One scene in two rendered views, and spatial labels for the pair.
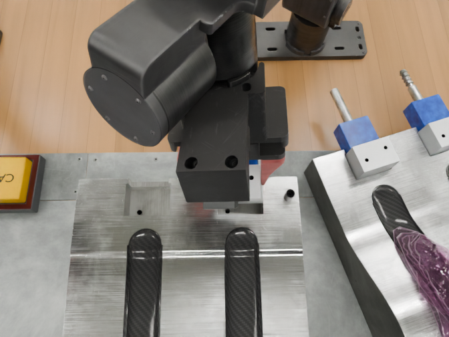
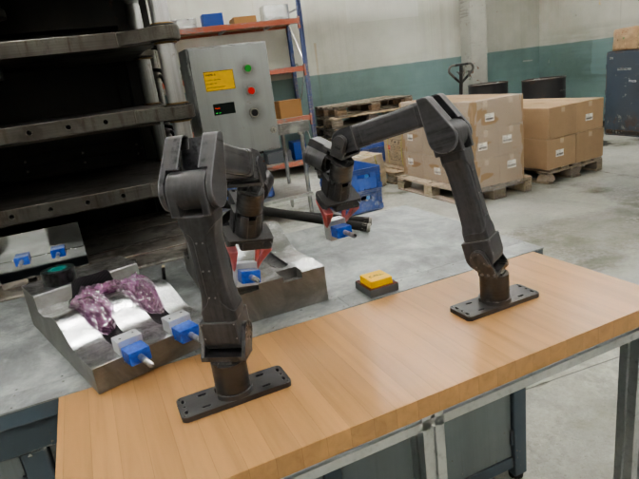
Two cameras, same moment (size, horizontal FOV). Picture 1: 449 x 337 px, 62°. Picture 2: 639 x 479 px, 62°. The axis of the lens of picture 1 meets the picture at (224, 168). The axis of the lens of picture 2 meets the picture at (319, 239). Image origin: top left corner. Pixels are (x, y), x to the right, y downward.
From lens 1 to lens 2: 1.29 m
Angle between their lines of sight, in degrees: 91
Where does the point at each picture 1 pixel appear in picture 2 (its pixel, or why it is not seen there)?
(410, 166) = (150, 333)
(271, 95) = (232, 238)
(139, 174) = (315, 311)
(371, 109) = (171, 379)
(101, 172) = (336, 304)
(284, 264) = not seen: hidden behind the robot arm
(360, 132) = (183, 325)
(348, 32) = (194, 407)
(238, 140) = (233, 194)
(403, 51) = (139, 421)
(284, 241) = not seen: hidden behind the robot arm
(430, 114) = (136, 344)
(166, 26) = not seen: hidden behind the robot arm
